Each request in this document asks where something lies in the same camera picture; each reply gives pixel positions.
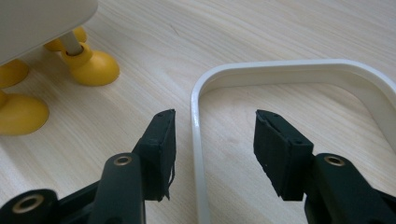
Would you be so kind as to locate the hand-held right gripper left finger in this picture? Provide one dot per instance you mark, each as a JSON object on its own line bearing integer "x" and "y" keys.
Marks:
{"x": 157, "y": 155}

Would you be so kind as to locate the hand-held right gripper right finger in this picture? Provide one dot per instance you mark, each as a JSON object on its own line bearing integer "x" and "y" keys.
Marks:
{"x": 280, "y": 155}

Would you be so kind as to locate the white plastic tray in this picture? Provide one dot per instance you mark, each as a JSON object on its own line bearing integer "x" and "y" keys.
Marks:
{"x": 196, "y": 140}

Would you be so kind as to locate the white trash can with face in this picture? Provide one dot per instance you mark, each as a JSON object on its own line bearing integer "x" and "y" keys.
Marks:
{"x": 34, "y": 28}

